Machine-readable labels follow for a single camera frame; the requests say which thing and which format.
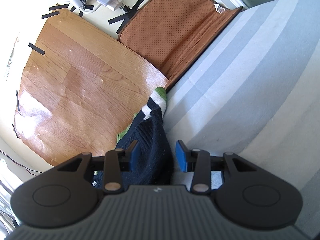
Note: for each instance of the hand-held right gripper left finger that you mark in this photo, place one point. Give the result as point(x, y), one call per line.
point(133, 155)

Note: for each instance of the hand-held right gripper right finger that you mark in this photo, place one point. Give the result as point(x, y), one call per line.
point(181, 158)

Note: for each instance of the navy and green knit sweater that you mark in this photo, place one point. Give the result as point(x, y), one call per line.
point(150, 142)

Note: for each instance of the wood-pattern vinyl sheet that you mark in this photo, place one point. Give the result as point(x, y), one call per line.
point(75, 85)

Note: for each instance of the striped blue white bed sheet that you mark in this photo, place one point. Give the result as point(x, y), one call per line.
point(237, 80)

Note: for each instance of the brown perforated cushion mat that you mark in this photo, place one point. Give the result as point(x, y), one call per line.
point(175, 30)

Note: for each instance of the white wall fixture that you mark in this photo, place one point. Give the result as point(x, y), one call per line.
point(3, 164)

